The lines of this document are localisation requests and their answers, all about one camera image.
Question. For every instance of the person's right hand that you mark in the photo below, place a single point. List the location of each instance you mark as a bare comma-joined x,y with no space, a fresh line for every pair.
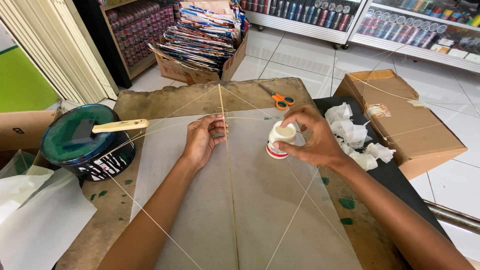
318,138

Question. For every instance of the person's left hand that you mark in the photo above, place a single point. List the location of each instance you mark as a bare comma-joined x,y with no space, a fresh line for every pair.
200,142

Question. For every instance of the small white glue jar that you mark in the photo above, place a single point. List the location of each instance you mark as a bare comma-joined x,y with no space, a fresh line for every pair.
281,135

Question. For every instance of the pile of white paper scraps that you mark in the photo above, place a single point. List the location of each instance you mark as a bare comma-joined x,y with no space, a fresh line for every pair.
352,135

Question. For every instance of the translucent white kite paper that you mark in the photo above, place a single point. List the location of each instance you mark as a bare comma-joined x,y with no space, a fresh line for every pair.
210,210

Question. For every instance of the black mat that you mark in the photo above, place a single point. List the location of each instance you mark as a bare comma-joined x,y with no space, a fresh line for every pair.
390,187

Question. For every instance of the closed brown cardboard box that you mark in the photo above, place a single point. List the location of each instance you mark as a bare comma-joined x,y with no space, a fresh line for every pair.
412,138

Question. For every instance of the carton full of colourful kites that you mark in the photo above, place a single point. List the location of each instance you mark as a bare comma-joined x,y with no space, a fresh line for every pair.
202,41

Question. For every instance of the glass display cabinet with spools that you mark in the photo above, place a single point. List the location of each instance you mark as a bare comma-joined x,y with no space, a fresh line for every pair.
300,18

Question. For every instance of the black paint can green lid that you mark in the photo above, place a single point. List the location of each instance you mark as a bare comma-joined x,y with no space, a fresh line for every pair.
75,142

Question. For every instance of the wooden shelf of thread spools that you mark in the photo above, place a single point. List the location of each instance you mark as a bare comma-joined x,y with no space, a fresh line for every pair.
137,33

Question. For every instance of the wide glass display cabinet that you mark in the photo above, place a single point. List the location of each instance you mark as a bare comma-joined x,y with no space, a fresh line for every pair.
420,33

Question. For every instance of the cream folding door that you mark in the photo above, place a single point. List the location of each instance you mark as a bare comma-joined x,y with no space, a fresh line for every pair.
60,48

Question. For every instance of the open brown cardboard box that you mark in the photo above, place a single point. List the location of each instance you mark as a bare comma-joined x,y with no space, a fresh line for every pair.
26,131

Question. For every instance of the white paper sheet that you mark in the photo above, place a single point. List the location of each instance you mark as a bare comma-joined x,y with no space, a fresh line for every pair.
45,232

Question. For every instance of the crumpled translucent paper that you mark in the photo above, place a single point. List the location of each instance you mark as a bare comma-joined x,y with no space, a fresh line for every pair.
18,187

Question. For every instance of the metal floor rail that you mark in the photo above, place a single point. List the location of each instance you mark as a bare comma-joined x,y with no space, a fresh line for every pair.
453,215

